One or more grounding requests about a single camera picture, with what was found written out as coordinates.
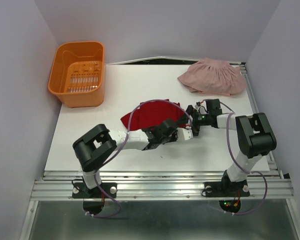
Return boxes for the red pleated skirt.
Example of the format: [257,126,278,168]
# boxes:
[130,99,184,131]

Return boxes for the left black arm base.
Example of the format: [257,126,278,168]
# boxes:
[71,181,118,199]

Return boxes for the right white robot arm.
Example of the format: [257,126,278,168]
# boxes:
[184,99,277,195]

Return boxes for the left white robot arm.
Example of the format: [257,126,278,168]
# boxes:
[72,119,178,197]

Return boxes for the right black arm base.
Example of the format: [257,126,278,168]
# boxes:
[201,171,250,198]

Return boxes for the pink pleated skirt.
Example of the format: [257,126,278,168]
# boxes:
[177,58,247,97]

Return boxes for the orange plastic basket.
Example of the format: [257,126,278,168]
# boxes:
[48,41,106,108]

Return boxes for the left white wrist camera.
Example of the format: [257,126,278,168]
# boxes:
[177,127,193,142]

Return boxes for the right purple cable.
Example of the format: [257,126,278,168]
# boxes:
[197,99,268,216]

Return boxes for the aluminium rail frame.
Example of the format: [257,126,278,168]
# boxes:
[20,64,300,240]

